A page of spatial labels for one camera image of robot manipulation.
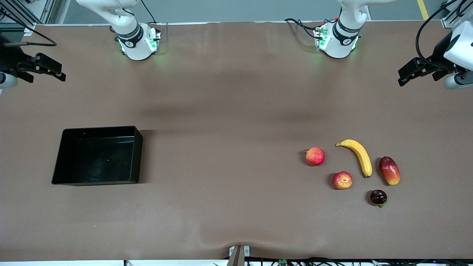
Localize yellow banana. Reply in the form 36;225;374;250
336;139;373;178

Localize red yellow mango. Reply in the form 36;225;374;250
379;156;401;186

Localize red yellow apple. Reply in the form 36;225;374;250
332;171;353;190

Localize red pomegranate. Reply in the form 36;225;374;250
304;147;326;167

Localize black plastic box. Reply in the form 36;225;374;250
51;126;144;185

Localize brown table cover mat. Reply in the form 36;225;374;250
0;20;473;261

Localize aluminium frame profile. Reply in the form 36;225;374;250
0;0;57;36
441;0;473;29

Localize grey metal mount bracket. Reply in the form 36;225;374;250
226;245;251;266

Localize yellow floor tape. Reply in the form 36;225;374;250
417;0;430;20

